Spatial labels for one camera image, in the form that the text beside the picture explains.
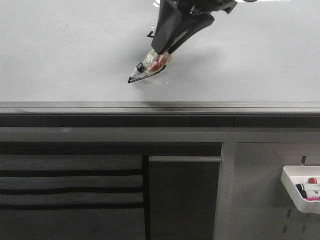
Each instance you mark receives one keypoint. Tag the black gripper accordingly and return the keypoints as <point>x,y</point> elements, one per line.
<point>170,16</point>

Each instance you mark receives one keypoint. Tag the white black dry-erase marker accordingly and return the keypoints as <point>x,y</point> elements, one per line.
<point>149,66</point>

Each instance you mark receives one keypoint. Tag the dark grey flat panel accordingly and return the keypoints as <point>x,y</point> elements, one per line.
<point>183,196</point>

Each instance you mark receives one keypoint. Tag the grey pegboard panel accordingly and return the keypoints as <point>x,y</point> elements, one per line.
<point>260,207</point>

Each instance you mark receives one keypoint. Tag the white plastic tray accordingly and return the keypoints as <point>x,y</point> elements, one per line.
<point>299,174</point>

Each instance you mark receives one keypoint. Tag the black capped marker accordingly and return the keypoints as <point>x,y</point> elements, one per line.
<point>309,191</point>

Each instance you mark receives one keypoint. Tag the red capped marker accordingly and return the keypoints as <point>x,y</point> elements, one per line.
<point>313,180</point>

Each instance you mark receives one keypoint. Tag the grey fabric pocket organizer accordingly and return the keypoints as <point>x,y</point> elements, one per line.
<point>73,197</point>

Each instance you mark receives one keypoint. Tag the pink marker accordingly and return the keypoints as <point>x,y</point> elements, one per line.
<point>313,199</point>

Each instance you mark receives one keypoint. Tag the white whiteboard with metal frame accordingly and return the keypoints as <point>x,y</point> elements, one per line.
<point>75,57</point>

